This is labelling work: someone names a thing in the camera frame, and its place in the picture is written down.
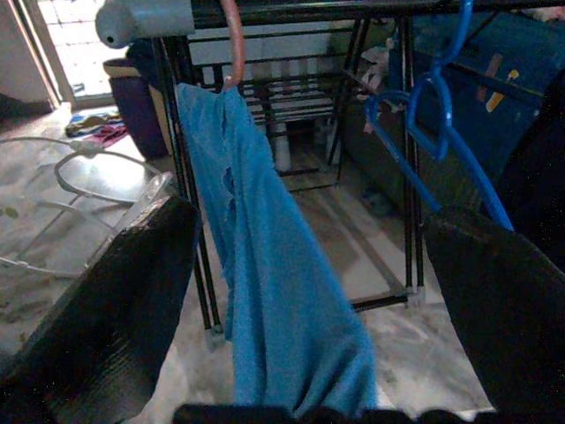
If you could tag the blue plastic hanger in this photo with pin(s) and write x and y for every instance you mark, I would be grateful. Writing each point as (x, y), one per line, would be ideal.
(445, 119)

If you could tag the dark blue garment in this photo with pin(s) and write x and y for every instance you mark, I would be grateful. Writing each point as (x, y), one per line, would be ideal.
(547, 199)

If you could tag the blue towel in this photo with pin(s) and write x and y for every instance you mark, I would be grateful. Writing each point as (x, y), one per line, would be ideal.
(273, 265)

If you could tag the white tubular metal frame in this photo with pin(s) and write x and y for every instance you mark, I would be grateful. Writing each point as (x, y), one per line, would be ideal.
(86, 146)

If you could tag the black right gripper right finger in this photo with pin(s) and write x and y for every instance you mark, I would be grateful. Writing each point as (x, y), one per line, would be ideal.
(507, 318)

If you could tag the blue plastic storage box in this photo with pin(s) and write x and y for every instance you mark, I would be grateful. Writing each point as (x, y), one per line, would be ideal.
(507, 123)

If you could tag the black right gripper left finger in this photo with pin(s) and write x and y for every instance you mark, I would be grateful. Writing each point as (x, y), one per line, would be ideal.
(101, 318)

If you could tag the black drying rack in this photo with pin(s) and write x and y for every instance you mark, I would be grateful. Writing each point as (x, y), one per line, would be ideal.
(412, 247)

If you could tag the pink plastic hanger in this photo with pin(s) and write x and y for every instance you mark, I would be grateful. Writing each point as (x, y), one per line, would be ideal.
(238, 44)

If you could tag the colourful floor cloth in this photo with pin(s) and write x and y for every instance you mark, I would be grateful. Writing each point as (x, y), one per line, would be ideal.
(101, 130)

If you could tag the dark purple bin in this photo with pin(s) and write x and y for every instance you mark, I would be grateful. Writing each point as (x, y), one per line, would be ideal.
(137, 115)

